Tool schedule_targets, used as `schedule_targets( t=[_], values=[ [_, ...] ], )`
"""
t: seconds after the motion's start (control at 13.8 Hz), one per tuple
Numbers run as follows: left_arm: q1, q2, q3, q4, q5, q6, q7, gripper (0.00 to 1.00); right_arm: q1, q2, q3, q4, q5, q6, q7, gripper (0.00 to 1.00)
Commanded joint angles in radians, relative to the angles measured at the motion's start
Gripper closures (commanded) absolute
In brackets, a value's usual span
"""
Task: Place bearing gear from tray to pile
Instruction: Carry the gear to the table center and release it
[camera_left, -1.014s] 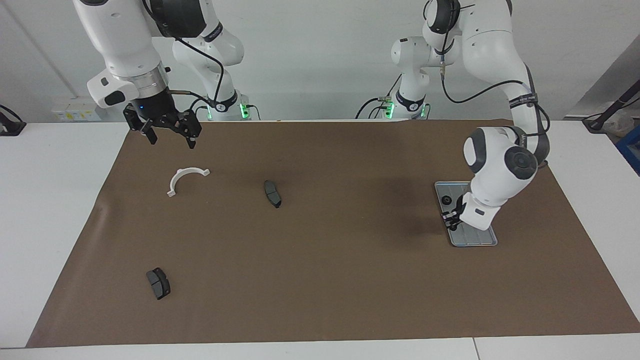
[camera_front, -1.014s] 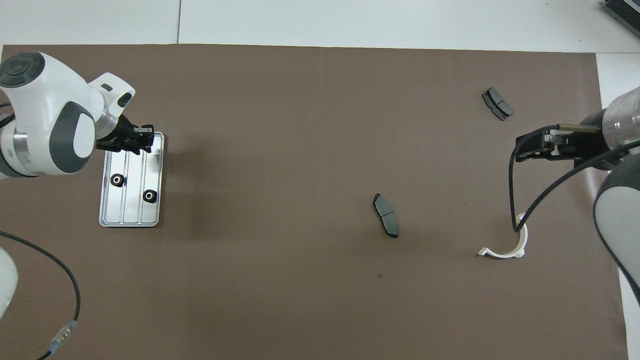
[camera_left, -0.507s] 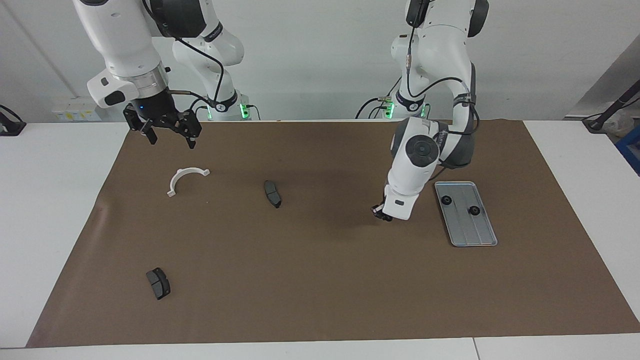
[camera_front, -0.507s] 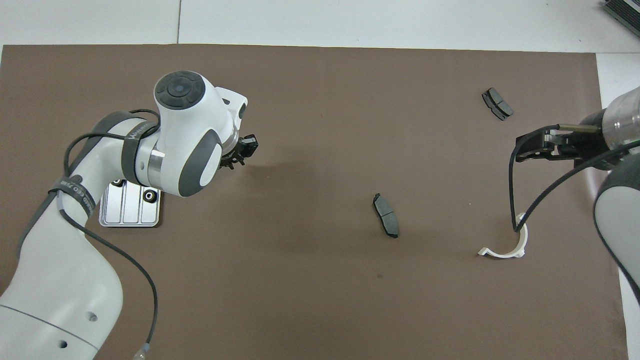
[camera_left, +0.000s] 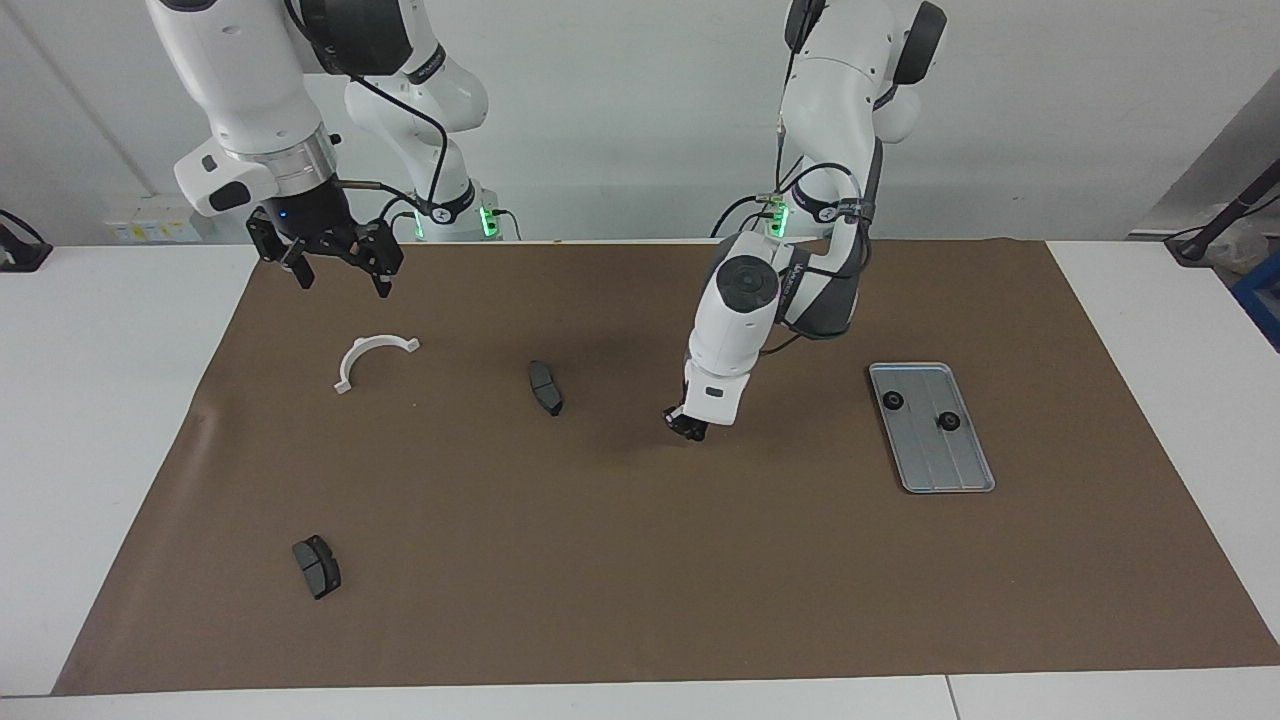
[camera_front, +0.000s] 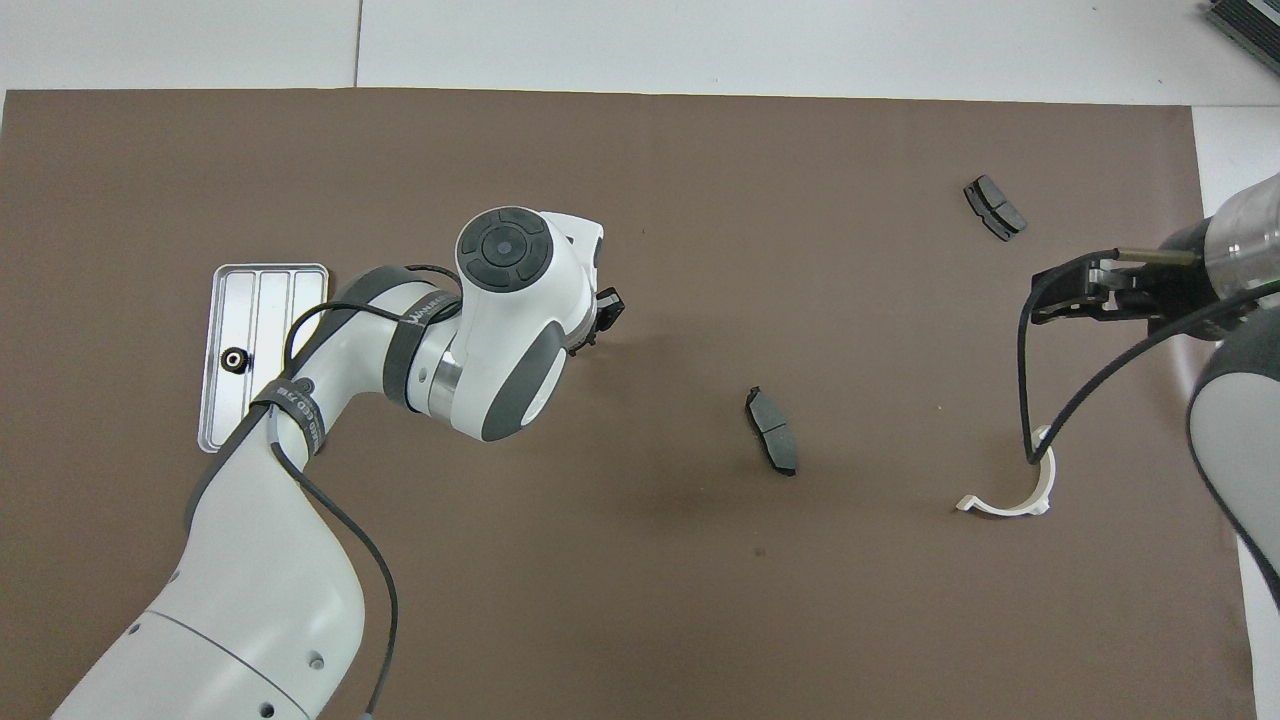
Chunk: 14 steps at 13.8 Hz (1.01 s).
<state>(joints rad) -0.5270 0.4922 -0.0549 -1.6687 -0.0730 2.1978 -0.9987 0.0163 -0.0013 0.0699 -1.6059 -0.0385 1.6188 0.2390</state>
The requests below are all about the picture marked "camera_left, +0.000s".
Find brown paper table mat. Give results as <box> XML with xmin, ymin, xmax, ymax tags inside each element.
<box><xmin>52</xmin><ymin>238</ymin><xmax>1280</xmax><ymax>696</ymax></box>

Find white curved plastic bracket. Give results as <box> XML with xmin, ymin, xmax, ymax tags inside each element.
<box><xmin>333</xmin><ymin>335</ymin><xmax>422</xmax><ymax>395</ymax></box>

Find long dark grey brake pad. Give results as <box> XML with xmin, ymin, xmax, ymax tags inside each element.
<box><xmin>527</xmin><ymin>360</ymin><xmax>565</xmax><ymax>418</ymax></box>

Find black stand base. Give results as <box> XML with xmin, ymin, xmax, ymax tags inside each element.
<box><xmin>0</xmin><ymin>208</ymin><xmax>53</xmax><ymax>273</ymax></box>

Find white wall socket box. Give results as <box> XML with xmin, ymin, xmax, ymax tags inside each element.
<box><xmin>103</xmin><ymin>193</ymin><xmax>216</xmax><ymax>244</ymax></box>

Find silver metal tray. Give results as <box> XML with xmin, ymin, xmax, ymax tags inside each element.
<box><xmin>868</xmin><ymin>362</ymin><xmax>996</xmax><ymax>495</ymax></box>

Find black left arm base cables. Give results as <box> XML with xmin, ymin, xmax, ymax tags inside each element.
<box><xmin>711</xmin><ymin>190</ymin><xmax>793</xmax><ymax>239</ymax></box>

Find black tripod leg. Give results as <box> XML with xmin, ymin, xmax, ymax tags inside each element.
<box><xmin>1165</xmin><ymin>158</ymin><xmax>1280</xmax><ymax>263</ymax></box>

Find blue crate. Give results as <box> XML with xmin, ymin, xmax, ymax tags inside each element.
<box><xmin>1230</xmin><ymin>250</ymin><xmax>1280</xmax><ymax>351</ymax></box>

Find black right arm base cables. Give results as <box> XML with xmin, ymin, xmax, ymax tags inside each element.
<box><xmin>385</xmin><ymin>188</ymin><xmax>521</xmax><ymax>243</ymax></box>

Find short dark grey brake pad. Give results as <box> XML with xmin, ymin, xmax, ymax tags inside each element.
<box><xmin>292</xmin><ymin>535</ymin><xmax>342</xmax><ymax>601</ymax></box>

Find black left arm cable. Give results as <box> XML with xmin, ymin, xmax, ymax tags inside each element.
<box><xmin>757</xmin><ymin>0</ymin><xmax>876</xmax><ymax>358</ymax></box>

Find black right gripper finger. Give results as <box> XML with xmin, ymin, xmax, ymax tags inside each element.
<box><xmin>246</xmin><ymin>212</ymin><xmax>316</xmax><ymax>291</ymax></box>
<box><xmin>333</xmin><ymin>222</ymin><xmax>404</xmax><ymax>299</ymax></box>

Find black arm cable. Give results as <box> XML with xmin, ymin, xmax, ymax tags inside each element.
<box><xmin>285</xmin><ymin>0</ymin><xmax>451</xmax><ymax>216</ymax></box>
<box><xmin>757</xmin><ymin>0</ymin><xmax>876</xmax><ymax>358</ymax></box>

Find black arm base cables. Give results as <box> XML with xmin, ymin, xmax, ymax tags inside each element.
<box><xmin>385</xmin><ymin>188</ymin><xmax>521</xmax><ymax>243</ymax></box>
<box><xmin>711</xmin><ymin>190</ymin><xmax>793</xmax><ymax>239</ymax></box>

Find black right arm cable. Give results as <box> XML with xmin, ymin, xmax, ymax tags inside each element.
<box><xmin>285</xmin><ymin>0</ymin><xmax>451</xmax><ymax>216</ymax></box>

